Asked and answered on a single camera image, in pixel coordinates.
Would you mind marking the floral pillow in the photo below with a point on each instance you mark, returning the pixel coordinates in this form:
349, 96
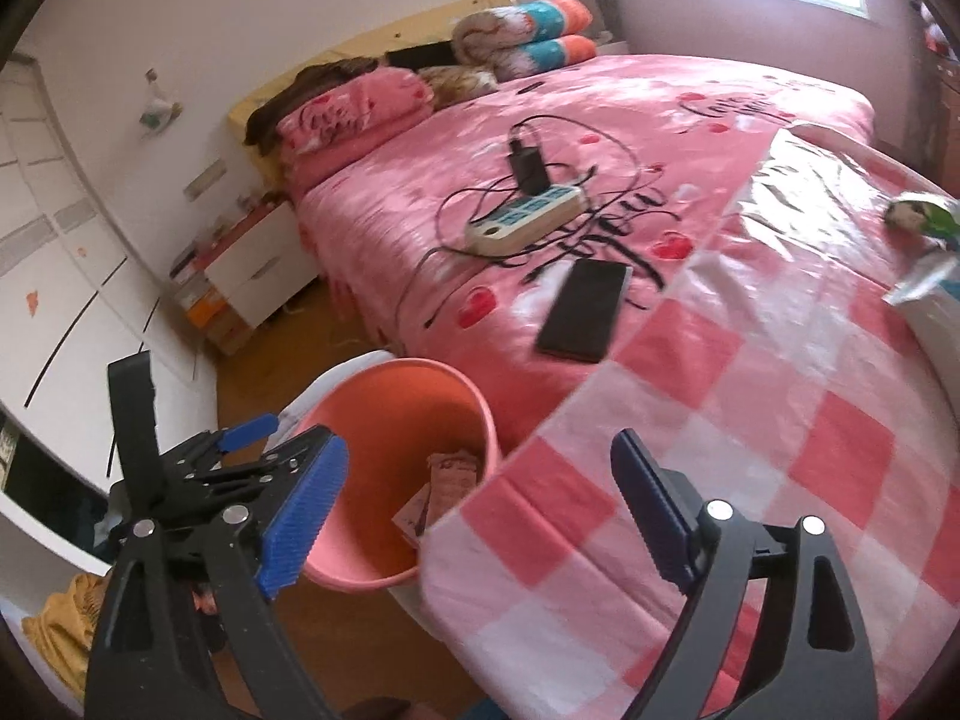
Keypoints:
457, 82

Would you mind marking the silver foil wrapper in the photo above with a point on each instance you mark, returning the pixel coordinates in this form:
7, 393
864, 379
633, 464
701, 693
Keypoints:
922, 277

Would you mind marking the pink pillow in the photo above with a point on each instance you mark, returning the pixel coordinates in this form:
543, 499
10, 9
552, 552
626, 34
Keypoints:
352, 109

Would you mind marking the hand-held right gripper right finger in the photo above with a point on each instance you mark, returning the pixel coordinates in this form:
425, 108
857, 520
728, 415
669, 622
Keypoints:
652, 510

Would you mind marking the wall socket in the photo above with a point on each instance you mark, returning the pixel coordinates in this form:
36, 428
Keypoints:
205, 180

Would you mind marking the white wardrobe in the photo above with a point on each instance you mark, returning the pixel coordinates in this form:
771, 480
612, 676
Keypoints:
60, 277

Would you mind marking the white blue power strip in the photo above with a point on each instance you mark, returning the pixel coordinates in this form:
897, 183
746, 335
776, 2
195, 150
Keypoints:
525, 217

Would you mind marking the orange box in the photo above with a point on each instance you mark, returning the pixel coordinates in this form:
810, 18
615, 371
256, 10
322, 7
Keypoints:
204, 313

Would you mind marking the hanging wall ornament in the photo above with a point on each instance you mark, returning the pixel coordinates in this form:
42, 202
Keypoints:
157, 112

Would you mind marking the colourful folded quilt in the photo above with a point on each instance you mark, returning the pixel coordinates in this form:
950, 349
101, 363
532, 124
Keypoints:
525, 37

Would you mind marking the white nightstand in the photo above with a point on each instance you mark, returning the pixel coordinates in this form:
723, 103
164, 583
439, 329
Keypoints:
255, 262

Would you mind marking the yellow cloth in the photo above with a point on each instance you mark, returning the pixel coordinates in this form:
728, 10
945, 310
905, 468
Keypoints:
64, 622

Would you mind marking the pink paper packet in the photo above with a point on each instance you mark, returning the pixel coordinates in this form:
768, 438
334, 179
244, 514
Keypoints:
450, 476

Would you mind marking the pale paper packet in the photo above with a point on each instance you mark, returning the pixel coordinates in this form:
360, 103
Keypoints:
412, 514

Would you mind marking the white plastic pouch blue print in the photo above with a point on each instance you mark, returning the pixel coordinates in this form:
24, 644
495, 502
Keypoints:
937, 330

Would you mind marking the black flat object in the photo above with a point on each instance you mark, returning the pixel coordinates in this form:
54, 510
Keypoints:
420, 56

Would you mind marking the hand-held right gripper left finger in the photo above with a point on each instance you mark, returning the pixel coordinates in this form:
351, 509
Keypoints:
300, 525

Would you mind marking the brown fur blanket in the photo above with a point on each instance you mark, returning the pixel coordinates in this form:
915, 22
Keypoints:
315, 75

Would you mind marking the pink plastic bin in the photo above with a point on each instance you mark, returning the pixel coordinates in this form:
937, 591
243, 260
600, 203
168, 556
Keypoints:
390, 420

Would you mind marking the black charger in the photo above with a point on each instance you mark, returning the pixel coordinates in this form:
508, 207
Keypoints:
529, 169

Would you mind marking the black smartphone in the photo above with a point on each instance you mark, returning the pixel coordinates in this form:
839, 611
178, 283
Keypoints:
585, 311

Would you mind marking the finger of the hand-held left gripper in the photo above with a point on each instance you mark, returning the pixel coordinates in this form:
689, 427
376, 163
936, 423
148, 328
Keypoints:
247, 431
131, 420

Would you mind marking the yellow wooden headboard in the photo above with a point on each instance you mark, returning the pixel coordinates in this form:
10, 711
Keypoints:
360, 37

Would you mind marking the folded blankets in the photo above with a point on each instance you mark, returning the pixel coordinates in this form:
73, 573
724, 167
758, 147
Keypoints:
937, 30

